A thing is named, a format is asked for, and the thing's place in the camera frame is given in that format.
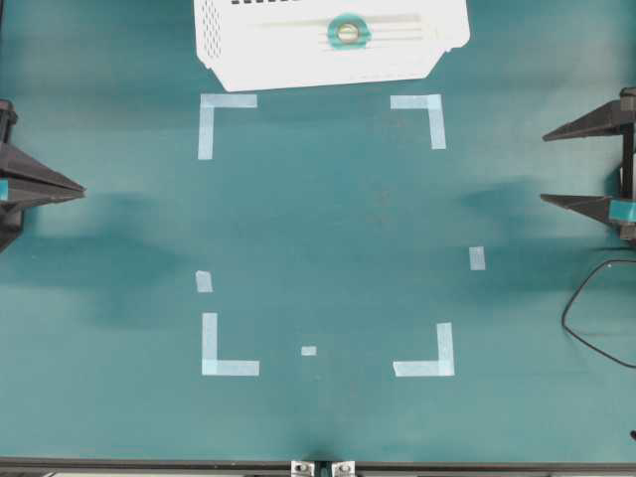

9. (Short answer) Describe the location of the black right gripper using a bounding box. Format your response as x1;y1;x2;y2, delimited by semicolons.
541;86;635;247

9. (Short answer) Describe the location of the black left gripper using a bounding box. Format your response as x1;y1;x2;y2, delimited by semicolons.
0;98;86;254

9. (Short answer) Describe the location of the teal tape roll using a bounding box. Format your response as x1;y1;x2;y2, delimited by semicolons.
327;13;372;50

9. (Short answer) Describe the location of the white plastic basket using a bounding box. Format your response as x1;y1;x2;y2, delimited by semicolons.
193;1;470;92

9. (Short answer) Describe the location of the bottom tiny tape strip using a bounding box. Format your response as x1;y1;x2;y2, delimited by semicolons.
301;346;317;357

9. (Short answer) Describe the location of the black cable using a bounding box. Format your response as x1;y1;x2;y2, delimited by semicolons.
561;255;636;369

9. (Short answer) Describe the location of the black table edge rail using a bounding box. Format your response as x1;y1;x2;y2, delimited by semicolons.
1;457;635;476

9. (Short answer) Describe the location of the left metal bracket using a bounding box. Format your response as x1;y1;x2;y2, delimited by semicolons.
290;460;315;477

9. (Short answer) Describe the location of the metal bracket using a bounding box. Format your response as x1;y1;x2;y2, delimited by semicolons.
331;461;356;477
290;460;315;477

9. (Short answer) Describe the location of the right metal bracket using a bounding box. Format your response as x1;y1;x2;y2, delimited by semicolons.
331;461;356;477

